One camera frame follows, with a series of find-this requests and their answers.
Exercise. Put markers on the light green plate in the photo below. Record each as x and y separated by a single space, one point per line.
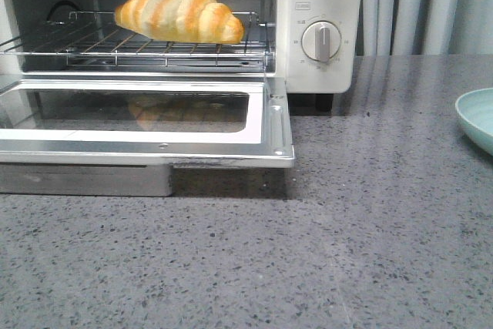
474 111

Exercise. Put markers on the toaster oven glass door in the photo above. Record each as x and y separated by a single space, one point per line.
125 135

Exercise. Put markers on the striped croissant bread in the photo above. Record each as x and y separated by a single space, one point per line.
189 21

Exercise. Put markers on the white pleated curtain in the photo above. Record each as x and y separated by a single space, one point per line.
425 27

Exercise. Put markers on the metal wire oven rack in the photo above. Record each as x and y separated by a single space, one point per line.
92 40

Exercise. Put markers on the white Toshiba toaster oven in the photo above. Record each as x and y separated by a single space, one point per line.
285 36

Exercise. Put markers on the lower timer knob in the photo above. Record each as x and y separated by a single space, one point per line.
321 41

